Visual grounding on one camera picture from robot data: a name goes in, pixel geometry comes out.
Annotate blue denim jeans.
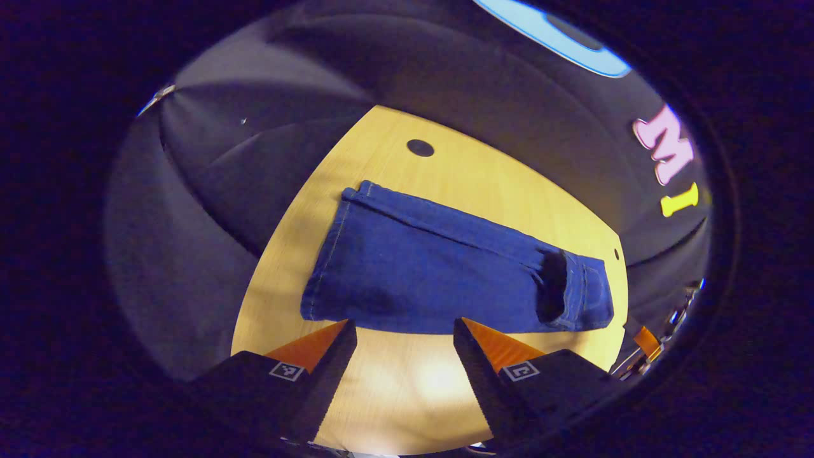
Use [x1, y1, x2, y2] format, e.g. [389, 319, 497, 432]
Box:
[300, 180, 615, 335]

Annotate silver cloth clip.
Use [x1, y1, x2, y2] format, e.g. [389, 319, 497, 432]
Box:
[137, 84, 176, 118]

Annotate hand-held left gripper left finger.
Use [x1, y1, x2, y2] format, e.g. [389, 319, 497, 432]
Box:
[191, 319, 358, 445]

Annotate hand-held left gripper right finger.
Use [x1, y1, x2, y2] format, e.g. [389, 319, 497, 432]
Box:
[453, 317, 627, 446]

